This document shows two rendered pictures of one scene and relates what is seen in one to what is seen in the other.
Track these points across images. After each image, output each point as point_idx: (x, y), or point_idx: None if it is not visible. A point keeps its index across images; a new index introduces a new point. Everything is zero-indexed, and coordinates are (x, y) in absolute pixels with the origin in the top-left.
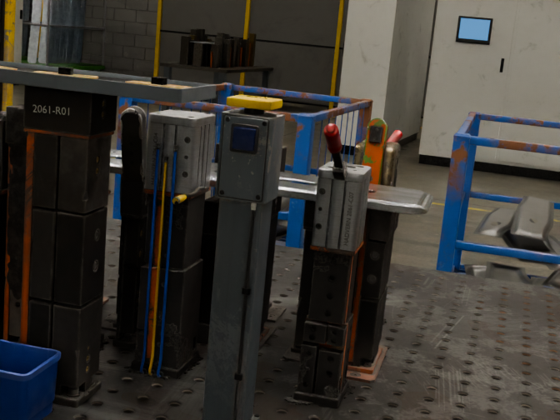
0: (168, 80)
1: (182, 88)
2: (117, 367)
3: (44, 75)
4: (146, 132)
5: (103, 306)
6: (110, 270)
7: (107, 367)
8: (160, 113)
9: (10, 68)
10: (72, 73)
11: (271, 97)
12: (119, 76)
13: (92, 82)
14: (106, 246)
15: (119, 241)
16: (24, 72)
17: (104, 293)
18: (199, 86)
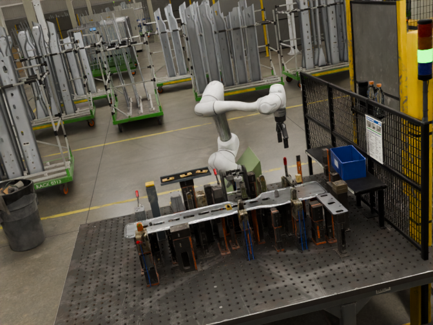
0: (170, 181)
1: (159, 177)
2: (193, 239)
3: (184, 171)
4: (187, 198)
5: (220, 253)
6: (240, 267)
7: (194, 238)
8: (177, 191)
9: (196, 171)
10: (185, 175)
11: (147, 185)
12: (180, 179)
13: (175, 173)
14: (262, 280)
15: (264, 285)
16: (188, 170)
17: (226, 257)
18: (163, 183)
